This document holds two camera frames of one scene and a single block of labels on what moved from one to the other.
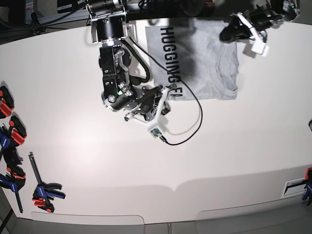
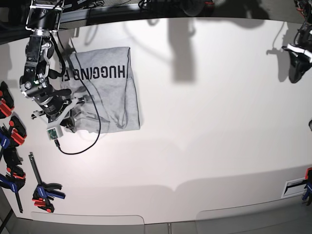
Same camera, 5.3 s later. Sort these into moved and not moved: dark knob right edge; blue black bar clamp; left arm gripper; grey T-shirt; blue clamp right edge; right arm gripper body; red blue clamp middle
Moved: right arm gripper body; grey T-shirt; left arm gripper
Not moved: blue black bar clamp; blue clamp right edge; dark knob right edge; red blue clamp middle
